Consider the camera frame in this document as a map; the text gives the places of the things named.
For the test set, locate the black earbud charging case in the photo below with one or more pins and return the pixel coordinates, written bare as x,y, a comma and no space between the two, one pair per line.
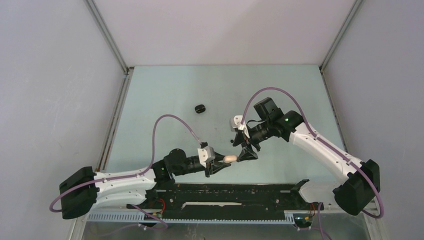
201,108

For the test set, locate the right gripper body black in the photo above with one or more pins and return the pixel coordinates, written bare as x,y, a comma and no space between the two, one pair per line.
255,135

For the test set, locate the white cable duct strip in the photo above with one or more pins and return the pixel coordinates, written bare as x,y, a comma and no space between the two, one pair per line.
139,217

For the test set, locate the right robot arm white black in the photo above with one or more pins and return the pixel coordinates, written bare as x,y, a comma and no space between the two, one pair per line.
357,182

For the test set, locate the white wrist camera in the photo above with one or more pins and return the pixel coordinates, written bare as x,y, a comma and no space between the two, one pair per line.
206,154
237,123

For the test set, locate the left aluminium frame post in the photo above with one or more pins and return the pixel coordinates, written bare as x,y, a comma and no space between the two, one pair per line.
105,32

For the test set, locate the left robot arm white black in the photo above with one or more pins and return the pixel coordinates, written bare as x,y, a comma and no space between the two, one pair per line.
87,189

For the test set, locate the aluminium frame post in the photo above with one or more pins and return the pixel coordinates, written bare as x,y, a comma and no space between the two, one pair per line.
355,8
105,32

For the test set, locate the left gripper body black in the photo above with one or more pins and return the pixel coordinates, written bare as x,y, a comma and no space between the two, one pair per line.
210,166

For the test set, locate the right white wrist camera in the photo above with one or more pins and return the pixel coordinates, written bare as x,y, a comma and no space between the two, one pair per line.
237,123

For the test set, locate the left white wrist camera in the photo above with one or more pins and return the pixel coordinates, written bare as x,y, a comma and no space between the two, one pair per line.
206,154

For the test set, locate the right aluminium frame post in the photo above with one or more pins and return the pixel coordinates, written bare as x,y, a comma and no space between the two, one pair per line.
355,8

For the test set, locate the pink earbud charging case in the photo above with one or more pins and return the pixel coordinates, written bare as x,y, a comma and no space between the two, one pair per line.
230,158

